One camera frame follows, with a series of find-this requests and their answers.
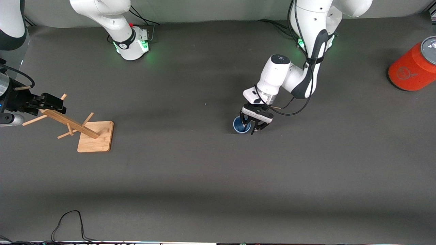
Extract light blue cup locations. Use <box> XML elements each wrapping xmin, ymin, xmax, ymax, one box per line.
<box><xmin>233</xmin><ymin>116</ymin><xmax>252</xmax><ymax>134</ymax></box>

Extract wooden cup rack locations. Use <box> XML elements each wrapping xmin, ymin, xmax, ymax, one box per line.
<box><xmin>22</xmin><ymin>94</ymin><xmax>114</xmax><ymax>153</ymax></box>

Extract dark grey table mat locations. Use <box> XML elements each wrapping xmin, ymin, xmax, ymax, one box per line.
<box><xmin>0</xmin><ymin>12</ymin><xmax>436</xmax><ymax>244</ymax></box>

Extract orange metal can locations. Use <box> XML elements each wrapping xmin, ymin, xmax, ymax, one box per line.
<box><xmin>388</xmin><ymin>36</ymin><xmax>436</xmax><ymax>92</ymax></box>

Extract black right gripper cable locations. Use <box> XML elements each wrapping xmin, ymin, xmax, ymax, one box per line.
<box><xmin>0</xmin><ymin>64</ymin><xmax>35</xmax><ymax>87</ymax></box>

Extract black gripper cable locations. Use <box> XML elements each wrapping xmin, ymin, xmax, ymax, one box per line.
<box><xmin>0</xmin><ymin>64</ymin><xmax>35</xmax><ymax>87</ymax></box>
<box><xmin>254</xmin><ymin>0</ymin><xmax>315</xmax><ymax>116</ymax></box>

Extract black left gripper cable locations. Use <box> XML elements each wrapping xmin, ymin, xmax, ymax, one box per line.
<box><xmin>254</xmin><ymin>0</ymin><xmax>315</xmax><ymax>116</ymax></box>

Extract black left arm base cables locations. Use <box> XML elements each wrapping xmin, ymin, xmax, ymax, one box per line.
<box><xmin>257</xmin><ymin>19</ymin><xmax>300</xmax><ymax>38</ymax></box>

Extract black arm base cables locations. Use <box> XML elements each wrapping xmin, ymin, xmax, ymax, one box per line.
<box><xmin>257</xmin><ymin>19</ymin><xmax>300</xmax><ymax>38</ymax></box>
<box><xmin>128</xmin><ymin>5</ymin><xmax>161</xmax><ymax>43</ymax></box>

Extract black cable loop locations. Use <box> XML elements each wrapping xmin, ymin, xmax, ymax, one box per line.
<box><xmin>51</xmin><ymin>210</ymin><xmax>103</xmax><ymax>244</ymax></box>

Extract black right arm base cables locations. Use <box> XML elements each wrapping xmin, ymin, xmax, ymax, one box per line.
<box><xmin>128</xmin><ymin>5</ymin><xmax>161</xmax><ymax>43</ymax></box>

